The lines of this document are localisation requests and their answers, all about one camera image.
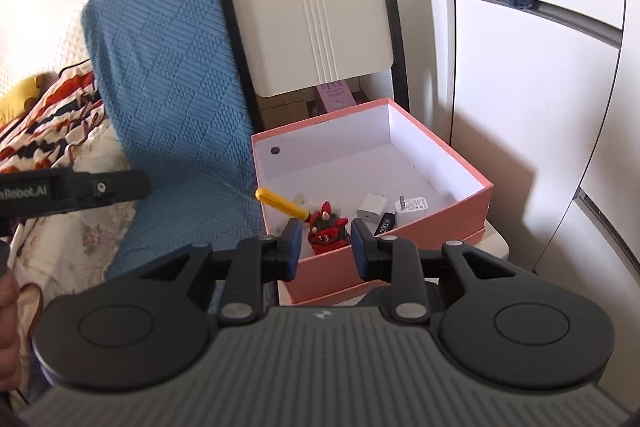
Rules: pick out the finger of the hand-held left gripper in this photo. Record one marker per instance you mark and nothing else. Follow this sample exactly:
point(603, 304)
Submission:
point(117, 188)

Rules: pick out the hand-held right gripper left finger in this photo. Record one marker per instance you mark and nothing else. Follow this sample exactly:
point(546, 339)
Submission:
point(291, 257)

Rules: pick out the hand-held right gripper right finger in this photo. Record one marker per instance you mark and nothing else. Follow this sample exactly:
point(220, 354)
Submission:
point(360, 252)

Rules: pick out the red and black toy figure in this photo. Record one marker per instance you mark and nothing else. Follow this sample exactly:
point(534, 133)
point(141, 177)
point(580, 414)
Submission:
point(327, 229)

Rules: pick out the white printed charger plug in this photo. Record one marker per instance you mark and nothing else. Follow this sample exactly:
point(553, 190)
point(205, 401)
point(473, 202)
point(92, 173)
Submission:
point(412, 209)

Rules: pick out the pink cardboard box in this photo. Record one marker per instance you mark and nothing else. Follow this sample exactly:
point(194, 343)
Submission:
point(350, 157)

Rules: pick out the person's left hand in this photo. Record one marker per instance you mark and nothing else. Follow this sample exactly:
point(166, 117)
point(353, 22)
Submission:
point(9, 327)

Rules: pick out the black usb stick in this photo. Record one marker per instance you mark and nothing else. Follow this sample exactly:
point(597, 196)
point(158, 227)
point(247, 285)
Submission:
point(386, 222)

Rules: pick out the small plain white charger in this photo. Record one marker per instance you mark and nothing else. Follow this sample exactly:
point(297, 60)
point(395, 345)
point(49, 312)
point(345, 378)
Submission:
point(371, 207)

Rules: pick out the floral bed sheet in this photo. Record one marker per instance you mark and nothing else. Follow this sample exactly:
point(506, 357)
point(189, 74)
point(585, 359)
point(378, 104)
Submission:
point(65, 237)

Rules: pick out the white fluffy item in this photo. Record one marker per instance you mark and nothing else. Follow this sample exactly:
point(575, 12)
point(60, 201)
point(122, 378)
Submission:
point(304, 203)

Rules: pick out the striped printed blanket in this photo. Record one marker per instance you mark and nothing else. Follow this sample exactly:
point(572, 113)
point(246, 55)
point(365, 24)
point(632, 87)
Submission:
point(45, 127)

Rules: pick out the yellow plush toy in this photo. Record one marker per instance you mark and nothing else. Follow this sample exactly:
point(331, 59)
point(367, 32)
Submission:
point(22, 94)

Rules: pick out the blue quilted cushion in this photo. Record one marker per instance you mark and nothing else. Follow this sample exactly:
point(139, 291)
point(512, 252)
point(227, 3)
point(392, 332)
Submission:
point(165, 82)

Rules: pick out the white quilted bedding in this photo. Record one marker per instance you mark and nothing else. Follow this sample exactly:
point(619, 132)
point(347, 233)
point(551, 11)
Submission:
point(45, 52)

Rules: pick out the brown cardboard box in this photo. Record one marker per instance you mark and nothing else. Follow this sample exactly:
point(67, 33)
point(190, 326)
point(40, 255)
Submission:
point(285, 109)

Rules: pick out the purple small box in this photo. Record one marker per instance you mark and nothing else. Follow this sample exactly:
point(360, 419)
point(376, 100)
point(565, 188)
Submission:
point(334, 98)

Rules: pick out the beige folding chair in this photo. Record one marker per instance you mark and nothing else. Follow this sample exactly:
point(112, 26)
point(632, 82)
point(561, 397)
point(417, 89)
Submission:
point(300, 32)

